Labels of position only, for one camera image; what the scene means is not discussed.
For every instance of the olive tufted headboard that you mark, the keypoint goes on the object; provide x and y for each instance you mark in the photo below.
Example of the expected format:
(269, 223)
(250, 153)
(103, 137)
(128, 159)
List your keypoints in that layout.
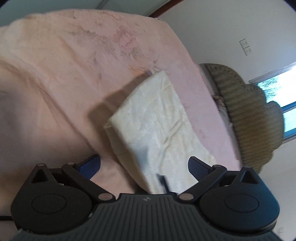
(258, 123)

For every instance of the brown wooden door frame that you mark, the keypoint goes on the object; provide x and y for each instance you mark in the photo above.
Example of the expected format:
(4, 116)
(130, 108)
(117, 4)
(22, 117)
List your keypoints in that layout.
(163, 9)

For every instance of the window with frame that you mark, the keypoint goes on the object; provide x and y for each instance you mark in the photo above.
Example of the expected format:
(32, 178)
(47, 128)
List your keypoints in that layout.
(279, 86)

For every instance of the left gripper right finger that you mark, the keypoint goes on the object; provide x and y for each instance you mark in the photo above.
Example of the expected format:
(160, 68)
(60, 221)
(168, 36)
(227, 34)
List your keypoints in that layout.
(210, 177)

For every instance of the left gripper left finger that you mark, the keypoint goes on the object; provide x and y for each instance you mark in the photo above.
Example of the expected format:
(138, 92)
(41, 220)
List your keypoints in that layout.
(69, 184)

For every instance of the white textured pants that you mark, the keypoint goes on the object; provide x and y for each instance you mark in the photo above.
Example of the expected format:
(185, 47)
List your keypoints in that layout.
(151, 136)

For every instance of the white wall socket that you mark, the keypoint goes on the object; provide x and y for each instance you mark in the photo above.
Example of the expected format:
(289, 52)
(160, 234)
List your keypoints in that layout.
(245, 46)

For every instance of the pink bed blanket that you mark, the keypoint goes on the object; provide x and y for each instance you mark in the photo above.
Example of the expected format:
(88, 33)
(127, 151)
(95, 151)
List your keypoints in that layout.
(63, 75)

